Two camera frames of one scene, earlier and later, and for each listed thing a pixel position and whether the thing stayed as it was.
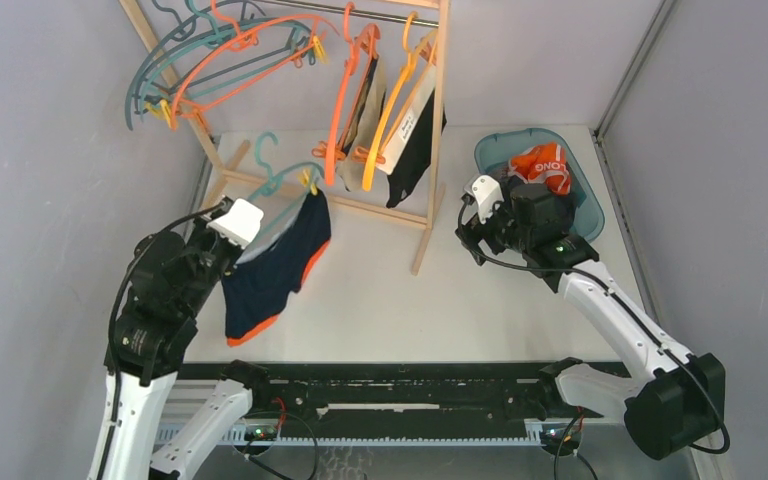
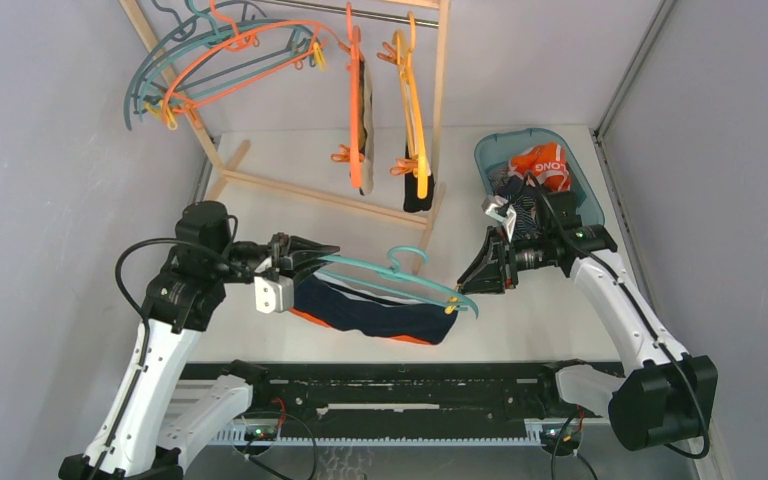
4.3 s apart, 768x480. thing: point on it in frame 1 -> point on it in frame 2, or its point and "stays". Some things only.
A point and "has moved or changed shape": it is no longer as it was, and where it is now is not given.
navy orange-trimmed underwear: [255, 289] -> [348, 306]
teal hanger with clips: [274, 180] -> [391, 267]
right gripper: [472, 233] -> [494, 267]
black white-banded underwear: [408, 151] -> [411, 202]
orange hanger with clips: [348, 98] has moved or changed shape
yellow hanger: [413, 62] -> [409, 74]
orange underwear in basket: [545, 164] stays
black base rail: [401, 403] stays
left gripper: [202, 229] -> [296, 254]
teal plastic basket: [495, 150] stays
